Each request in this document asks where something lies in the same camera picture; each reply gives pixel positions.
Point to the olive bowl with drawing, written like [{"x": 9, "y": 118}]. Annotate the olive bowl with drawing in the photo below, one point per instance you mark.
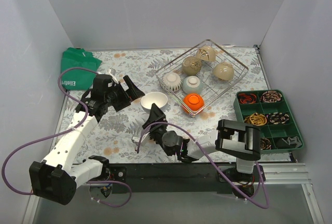
[{"x": 191, "y": 65}]

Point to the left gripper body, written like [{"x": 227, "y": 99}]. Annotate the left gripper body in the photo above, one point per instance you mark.
[{"x": 124, "y": 96}]

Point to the pale green ribbed bowl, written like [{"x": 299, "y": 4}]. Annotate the pale green ribbed bowl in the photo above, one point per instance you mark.
[{"x": 192, "y": 84}]

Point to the green compartment tray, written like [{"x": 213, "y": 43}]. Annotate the green compartment tray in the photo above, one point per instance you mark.
[{"x": 269, "y": 110}]

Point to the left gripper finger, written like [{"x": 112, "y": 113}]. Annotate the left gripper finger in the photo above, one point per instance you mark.
[
  {"x": 133, "y": 91},
  {"x": 114, "y": 75}
]

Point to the wire dish rack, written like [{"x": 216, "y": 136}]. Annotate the wire dish rack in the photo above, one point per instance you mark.
[{"x": 213, "y": 87}]

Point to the white bowl with dark stripes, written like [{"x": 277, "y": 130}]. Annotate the white bowl with dark stripes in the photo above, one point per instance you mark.
[{"x": 171, "y": 81}]

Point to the aluminium frame rail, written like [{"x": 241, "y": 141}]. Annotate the aluminium frame rail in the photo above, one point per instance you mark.
[{"x": 186, "y": 193}]

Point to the beige plain bowl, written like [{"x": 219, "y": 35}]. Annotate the beige plain bowl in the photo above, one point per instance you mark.
[{"x": 224, "y": 71}]

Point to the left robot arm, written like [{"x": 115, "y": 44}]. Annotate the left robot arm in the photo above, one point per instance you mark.
[{"x": 55, "y": 178}]

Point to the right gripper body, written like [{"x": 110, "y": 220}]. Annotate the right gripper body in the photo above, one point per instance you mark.
[{"x": 154, "y": 128}]

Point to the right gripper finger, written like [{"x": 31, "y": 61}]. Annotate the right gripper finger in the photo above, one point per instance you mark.
[
  {"x": 156, "y": 114},
  {"x": 149, "y": 125}
]

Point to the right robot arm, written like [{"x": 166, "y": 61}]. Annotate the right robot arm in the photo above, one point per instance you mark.
[{"x": 238, "y": 139}]

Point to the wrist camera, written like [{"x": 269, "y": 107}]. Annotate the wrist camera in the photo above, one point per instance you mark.
[
  {"x": 135, "y": 140},
  {"x": 112, "y": 73}
]

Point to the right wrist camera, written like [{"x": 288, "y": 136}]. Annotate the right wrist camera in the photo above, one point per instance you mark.
[{"x": 135, "y": 140}]

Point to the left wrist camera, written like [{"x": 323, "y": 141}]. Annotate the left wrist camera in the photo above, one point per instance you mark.
[{"x": 112, "y": 73}]

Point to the grey cloth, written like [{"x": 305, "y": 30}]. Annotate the grey cloth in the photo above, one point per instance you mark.
[{"x": 288, "y": 142}]

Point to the orange bowl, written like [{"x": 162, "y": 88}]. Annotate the orange bowl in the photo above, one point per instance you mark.
[{"x": 194, "y": 101}]

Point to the green cloth bag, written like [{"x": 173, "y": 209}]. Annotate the green cloth bag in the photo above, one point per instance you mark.
[{"x": 78, "y": 79}]

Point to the beige bowl with gold pattern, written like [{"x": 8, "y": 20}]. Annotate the beige bowl with gold pattern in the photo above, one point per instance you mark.
[{"x": 206, "y": 53}]

